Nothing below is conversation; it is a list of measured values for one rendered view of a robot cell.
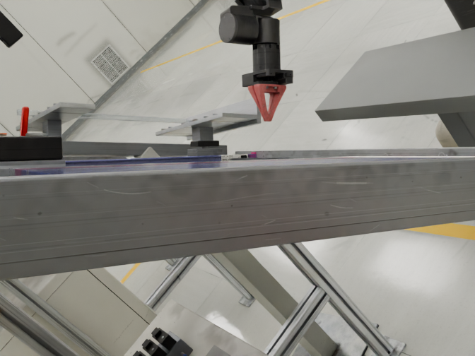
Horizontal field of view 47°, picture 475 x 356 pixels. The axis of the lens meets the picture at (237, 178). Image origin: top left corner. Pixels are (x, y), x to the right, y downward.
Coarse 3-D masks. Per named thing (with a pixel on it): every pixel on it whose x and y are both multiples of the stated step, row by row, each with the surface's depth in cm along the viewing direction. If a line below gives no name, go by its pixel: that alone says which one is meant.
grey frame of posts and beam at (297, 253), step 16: (288, 256) 132; (304, 256) 133; (304, 272) 134; (320, 272) 134; (336, 288) 137; (0, 304) 98; (336, 304) 137; (352, 304) 139; (0, 320) 98; (16, 320) 101; (32, 320) 101; (352, 320) 140; (368, 320) 142; (16, 336) 100; (32, 336) 102; (48, 336) 102; (368, 336) 142; (48, 352) 103; (64, 352) 104; (384, 352) 145
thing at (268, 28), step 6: (258, 18) 109; (264, 18) 109; (270, 18) 109; (276, 18) 111; (264, 24) 109; (270, 24) 109; (276, 24) 110; (264, 30) 109; (270, 30) 109; (276, 30) 110; (258, 36) 110; (264, 36) 109; (270, 36) 110; (276, 36) 110; (258, 42) 110; (264, 42) 110; (270, 42) 110; (276, 42) 110
